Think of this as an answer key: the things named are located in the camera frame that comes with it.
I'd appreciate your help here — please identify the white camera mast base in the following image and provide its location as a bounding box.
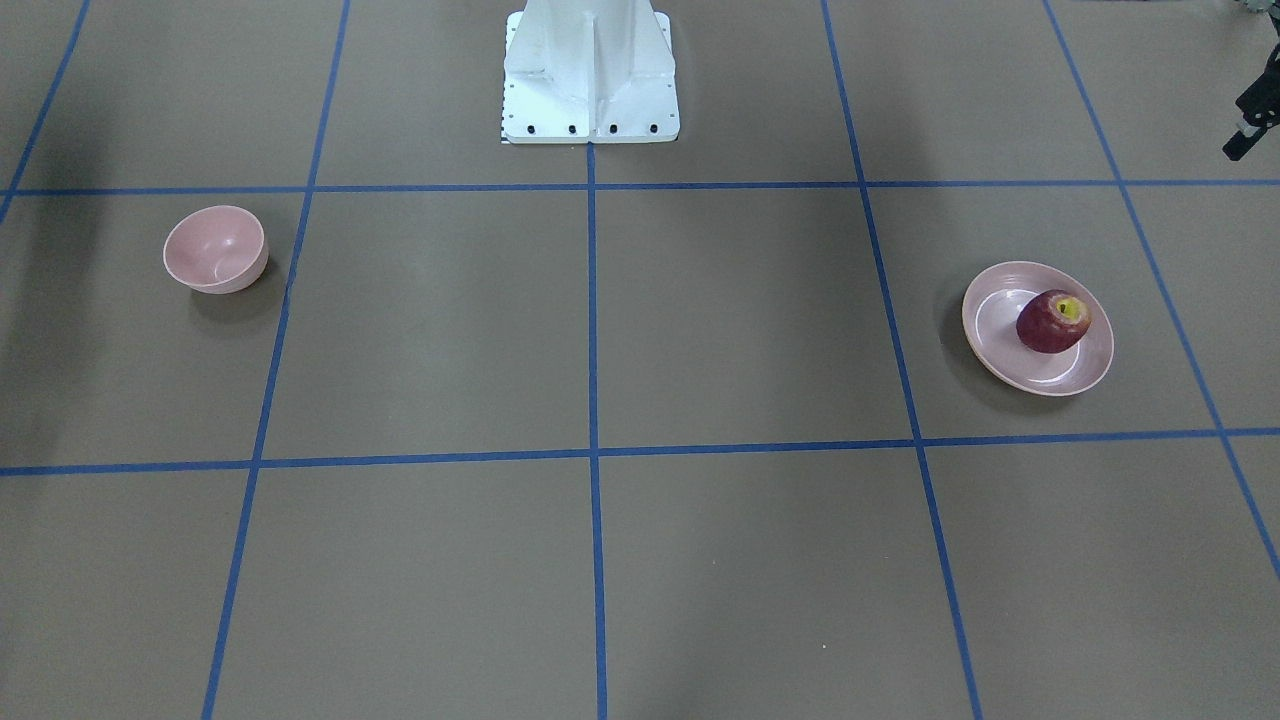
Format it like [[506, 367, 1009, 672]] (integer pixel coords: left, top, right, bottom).
[[500, 1, 681, 145]]

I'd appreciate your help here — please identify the red apple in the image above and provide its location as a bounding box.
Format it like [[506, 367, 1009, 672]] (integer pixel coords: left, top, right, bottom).
[[1015, 290, 1093, 354]]

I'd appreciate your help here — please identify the pink plate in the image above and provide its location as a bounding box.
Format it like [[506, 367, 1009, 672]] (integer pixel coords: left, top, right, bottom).
[[963, 261, 1115, 397]]

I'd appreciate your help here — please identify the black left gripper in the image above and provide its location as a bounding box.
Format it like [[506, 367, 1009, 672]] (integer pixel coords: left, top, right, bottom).
[[1222, 45, 1279, 161]]

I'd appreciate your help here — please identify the pink bowl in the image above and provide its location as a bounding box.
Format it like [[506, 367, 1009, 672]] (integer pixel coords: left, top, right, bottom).
[[163, 205, 270, 295]]

